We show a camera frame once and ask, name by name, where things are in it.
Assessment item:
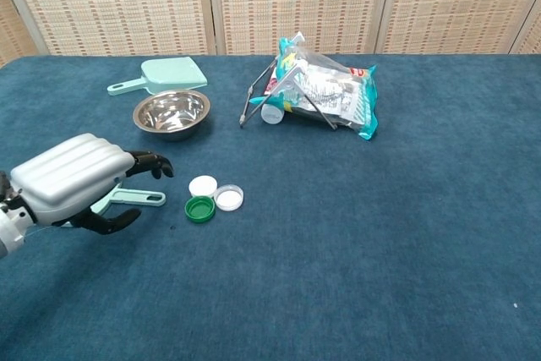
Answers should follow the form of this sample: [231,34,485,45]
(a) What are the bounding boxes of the green bottle cap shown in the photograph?
[184,195,217,224]

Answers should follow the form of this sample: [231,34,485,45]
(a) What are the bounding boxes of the clear teal plastic trash bag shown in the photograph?
[249,30,380,142]

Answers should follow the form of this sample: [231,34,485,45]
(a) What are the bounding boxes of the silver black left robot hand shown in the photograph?
[8,132,175,236]

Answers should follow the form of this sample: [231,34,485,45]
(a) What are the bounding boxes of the stainless steel bowl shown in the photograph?
[132,90,211,143]

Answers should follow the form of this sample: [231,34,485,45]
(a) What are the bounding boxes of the clear rimmed white cap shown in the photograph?
[213,183,245,211]

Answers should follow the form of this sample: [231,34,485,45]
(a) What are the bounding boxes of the white lid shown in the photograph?
[189,175,219,200]

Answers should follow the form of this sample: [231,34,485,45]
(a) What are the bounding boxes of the blue carpet table cover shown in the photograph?
[0,53,541,361]

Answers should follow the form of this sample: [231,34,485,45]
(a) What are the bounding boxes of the light green dustpan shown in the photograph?
[107,57,209,97]

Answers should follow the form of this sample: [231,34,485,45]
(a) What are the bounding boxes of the metal tongs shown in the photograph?
[238,58,339,130]

